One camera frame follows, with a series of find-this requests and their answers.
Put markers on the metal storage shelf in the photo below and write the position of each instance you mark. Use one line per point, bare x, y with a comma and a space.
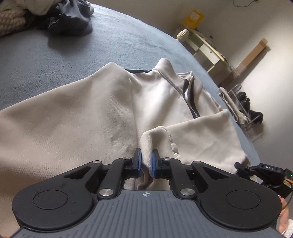
243, 103

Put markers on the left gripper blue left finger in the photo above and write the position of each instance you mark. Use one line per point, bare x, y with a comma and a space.
137, 163

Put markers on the beige zip hoodie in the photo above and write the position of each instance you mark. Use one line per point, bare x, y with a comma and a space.
106, 116

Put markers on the folded beige garment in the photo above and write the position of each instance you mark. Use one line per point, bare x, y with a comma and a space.
240, 118

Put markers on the grey-blue bed blanket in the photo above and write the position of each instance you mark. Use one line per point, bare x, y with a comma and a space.
33, 63

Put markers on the dark furry garment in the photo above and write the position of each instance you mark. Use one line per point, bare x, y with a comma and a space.
68, 18

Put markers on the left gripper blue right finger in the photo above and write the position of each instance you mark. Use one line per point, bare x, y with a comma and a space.
156, 164

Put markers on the long cardboard box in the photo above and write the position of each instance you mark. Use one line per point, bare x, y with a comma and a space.
249, 59

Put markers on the cream side desk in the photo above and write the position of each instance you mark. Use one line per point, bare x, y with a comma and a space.
207, 56

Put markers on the cream bed post knob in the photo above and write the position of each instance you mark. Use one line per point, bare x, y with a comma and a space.
182, 35

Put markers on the yellow box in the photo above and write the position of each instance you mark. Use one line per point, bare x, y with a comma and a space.
193, 20

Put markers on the person right hand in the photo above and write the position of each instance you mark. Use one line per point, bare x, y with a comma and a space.
284, 216

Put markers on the pale beige crumpled garment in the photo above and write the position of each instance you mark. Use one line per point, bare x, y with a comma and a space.
36, 7

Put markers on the checked pink cloth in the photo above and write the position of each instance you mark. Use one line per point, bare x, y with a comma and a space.
12, 21

